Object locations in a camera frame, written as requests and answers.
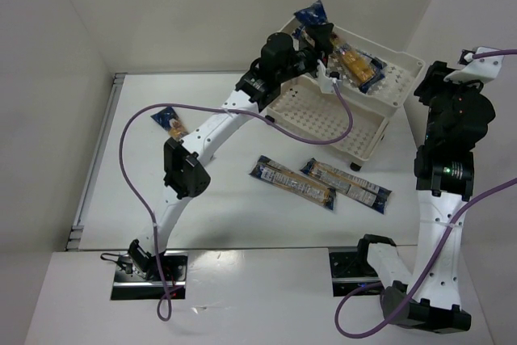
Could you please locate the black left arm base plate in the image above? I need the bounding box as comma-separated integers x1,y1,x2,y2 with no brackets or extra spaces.
111,251,191,301

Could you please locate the cream two-tier rolling cart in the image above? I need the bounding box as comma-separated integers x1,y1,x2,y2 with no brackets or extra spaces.
267,27,425,171

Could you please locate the spaghetti bag label side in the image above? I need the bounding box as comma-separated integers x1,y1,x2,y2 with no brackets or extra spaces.
249,155,336,211
292,26,387,69
300,158,392,214

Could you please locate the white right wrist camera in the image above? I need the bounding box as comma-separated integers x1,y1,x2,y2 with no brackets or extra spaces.
444,46,504,84

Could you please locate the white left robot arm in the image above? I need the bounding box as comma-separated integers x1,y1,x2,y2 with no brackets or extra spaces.
128,23,334,279

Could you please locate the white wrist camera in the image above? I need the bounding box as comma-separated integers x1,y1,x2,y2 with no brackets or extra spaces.
316,60,343,95
444,46,504,84

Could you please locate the spaghetti bag blue yellow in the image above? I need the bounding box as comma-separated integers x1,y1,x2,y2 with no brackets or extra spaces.
151,107,189,140
293,0,385,94

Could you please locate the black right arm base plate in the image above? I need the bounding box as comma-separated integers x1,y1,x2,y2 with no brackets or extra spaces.
329,247,380,297

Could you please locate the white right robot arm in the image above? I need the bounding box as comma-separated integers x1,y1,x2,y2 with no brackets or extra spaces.
358,58,501,334

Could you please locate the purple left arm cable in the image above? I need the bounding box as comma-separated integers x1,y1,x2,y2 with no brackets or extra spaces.
120,78,355,321

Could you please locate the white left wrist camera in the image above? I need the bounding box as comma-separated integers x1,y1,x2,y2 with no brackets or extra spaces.
316,60,343,95

